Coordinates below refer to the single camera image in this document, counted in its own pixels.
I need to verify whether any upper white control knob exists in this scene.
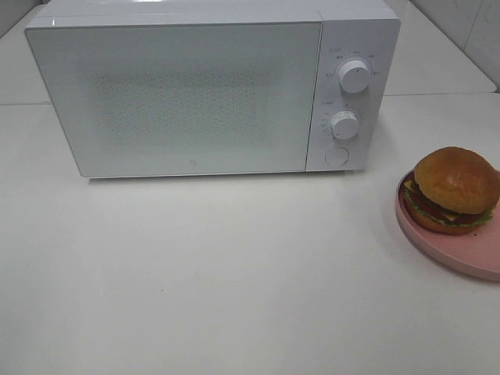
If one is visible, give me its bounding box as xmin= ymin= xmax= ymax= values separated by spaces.
xmin=337 ymin=58 xmax=372 ymax=94

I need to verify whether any white microwave oven body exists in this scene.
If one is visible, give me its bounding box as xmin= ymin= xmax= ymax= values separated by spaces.
xmin=25 ymin=1 xmax=400 ymax=173

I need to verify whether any burger with brown bun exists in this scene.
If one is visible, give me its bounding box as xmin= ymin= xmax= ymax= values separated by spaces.
xmin=399 ymin=146 xmax=499 ymax=235

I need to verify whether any pink round plate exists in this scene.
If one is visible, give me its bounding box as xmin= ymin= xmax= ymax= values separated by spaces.
xmin=395 ymin=171 xmax=499 ymax=283

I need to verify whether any white microwave door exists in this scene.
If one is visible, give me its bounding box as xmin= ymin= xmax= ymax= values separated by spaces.
xmin=26 ymin=23 xmax=321 ymax=177

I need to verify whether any round white door button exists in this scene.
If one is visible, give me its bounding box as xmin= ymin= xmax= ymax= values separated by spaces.
xmin=325 ymin=146 xmax=349 ymax=166

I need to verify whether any lower white timer knob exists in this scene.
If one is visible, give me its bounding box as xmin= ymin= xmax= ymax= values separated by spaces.
xmin=330 ymin=110 xmax=361 ymax=140

